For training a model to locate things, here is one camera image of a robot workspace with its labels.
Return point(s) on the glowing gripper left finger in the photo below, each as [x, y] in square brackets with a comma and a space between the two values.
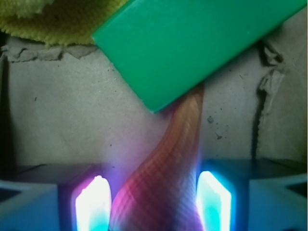
[55, 198]

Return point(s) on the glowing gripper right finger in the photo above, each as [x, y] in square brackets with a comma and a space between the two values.
[252, 195]

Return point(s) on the brown spiral sea shell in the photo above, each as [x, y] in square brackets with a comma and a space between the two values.
[160, 195]

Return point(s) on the brown paper bag tray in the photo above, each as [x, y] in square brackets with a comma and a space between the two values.
[69, 105]

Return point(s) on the green rectangular block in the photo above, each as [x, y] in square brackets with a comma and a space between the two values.
[163, 48]

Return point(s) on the yellow microfiber cloth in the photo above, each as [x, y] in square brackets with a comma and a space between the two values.
[56, 22]

